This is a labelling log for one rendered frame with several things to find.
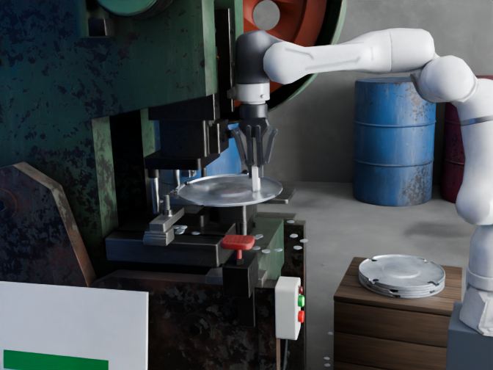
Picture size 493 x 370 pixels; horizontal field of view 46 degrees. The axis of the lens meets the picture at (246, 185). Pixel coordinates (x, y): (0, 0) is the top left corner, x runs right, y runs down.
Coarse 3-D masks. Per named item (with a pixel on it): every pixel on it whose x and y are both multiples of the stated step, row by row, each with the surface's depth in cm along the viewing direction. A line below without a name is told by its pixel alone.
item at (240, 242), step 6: (222, 240) 127; (228, 240) 127; (234, 240) 126; (240, 240) 126; (246, 240) 126; (252, 240) 127; (222, 246) 125; (228, 246) 125; (234, 246) 125; (240, 246) 124; (246, 246) 124; (240, 252) 127; (240, 258) 128
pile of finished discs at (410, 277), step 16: (384, 256) 216; (400, 256) 215; (368, 272) 202; (384, 272) 201; (400, 272) 199; (416, 272) 199; (432, 272) 200; (368, 288) 196; (384, 288) 193; (400, 288) 190; (416, 288) 188; (432, 288) 192
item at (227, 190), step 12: (192, 180) 169; (204, 180) 170; (216, 180) 170; (228, 180) 169; (240, 180) 169; (264, 180) 168; (276, 180) 165; (180, 192) 159; (192, 192) 159; (204, 192) 158; (216, 192) 156; (228, 192) 155; (240, 192) 155; (252, 192) 156; (264, 192) 156; (276, 192) 156; (216, 204) 146; (228, 204) 146; (240, 204) 146
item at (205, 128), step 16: (160, 128) 153; (176, 128) 152; (192, 128) 150; (208, 128) 152; (224, 128) 157; (160, 144) 154; (176, 144) 153; (192, 144) 152; (208, 144) 153; (224, 144) 158
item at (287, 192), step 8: (288, 192) 157; (272, 200) 151; (280, 200) 150; (288, 200) 151; (224, 208) 156; (232, 208) 156; (240, 208) 155; (248, 208) 159; (224, 216) 157; (232, 216) 157; (240, 216) 156; (248, 216) 159; (240, 224) 157; (248, 224) 159; (240, 232) 157; (248, 232) 158
